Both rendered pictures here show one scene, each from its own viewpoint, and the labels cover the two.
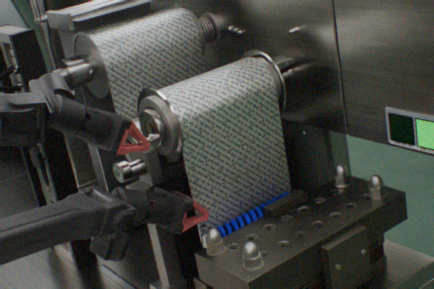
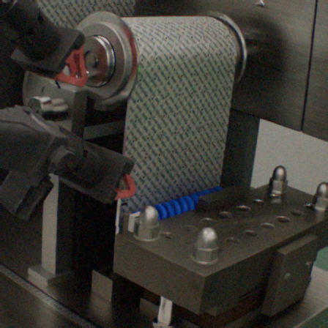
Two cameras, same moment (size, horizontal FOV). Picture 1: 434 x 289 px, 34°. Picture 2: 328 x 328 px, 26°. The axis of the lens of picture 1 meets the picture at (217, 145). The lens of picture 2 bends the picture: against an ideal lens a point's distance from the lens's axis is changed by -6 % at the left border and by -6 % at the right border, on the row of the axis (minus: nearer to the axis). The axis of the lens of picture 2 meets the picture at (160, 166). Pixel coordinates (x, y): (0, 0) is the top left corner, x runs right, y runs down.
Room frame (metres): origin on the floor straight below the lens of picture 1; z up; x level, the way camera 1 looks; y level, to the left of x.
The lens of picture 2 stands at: (0.26, 0.30, 1.44)
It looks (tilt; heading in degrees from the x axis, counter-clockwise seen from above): 18 degrees down; 343
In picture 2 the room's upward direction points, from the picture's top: 7 degrees clockwise
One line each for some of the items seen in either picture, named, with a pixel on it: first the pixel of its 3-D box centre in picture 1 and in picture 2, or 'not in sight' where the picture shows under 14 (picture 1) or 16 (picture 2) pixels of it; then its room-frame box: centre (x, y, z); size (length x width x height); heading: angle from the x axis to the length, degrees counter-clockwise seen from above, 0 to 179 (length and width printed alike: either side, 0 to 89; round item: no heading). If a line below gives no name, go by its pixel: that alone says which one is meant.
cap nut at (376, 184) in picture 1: (376, 184); (323, 194); (1.25, -0.29, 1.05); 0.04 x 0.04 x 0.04
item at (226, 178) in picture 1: (241, 177); (177, 153); (1.28, -0.03, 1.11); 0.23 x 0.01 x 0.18; 123
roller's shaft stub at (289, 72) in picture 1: (274, 79); not in sight; (1.42, -0.14, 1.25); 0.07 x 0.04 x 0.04; 123
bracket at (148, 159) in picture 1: (152, 222); (53, 187); (1.27, 0.15, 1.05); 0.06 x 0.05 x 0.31; 123
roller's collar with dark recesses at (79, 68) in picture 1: (78, 70); not in sight; (1.46, 0.26, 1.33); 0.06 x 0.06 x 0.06; 33
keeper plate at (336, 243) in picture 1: (347, 262); (291, 275); (1.13, -0.19, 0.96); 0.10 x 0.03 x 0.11; 123
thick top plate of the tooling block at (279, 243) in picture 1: (304, 235); (244, 238); (1.20, -0.13, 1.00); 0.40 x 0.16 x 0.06; 123
